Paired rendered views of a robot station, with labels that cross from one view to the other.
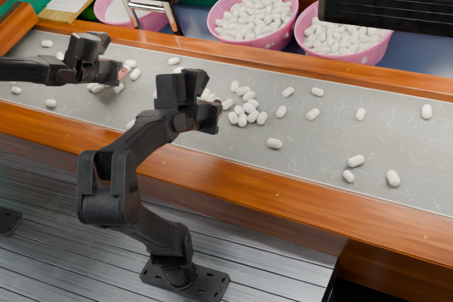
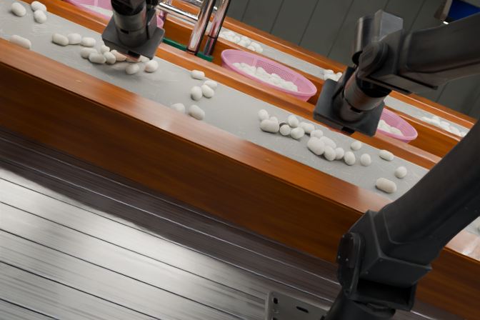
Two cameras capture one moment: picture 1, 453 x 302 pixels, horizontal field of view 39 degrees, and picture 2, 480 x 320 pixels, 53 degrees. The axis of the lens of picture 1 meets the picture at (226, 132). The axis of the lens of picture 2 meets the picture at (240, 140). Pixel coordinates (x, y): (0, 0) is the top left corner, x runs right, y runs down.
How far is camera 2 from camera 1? 118 cm
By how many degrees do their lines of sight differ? 42
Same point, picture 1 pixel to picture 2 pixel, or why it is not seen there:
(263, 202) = not seen: hidden behind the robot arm
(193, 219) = (297, 256)
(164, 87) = (391, 27)
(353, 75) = (416, 152)
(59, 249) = (60, 253)
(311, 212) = not seen: outside the picture
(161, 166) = (267, 163)
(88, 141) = (122, 99)
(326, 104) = not seen: hidden behind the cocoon
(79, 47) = not seen: outside the picture
